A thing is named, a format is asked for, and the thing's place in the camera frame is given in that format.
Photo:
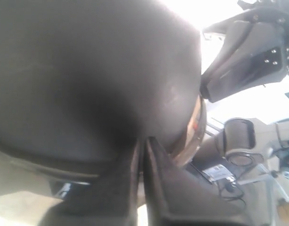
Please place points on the white label on black device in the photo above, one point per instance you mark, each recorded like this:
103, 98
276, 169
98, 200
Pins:
217, 172

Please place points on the grey robot base joint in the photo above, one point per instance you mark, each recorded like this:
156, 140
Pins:
241, 144

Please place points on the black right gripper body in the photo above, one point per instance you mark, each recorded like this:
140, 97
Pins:
267, 11

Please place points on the black helmet with visor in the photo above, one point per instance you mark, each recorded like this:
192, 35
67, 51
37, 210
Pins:
81, 81

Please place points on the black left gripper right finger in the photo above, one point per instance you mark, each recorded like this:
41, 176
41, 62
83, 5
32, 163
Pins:
175, 199

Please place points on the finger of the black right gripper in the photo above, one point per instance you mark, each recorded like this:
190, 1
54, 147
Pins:
252, 55

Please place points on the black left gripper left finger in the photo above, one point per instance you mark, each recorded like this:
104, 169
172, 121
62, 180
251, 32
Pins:
110, 201

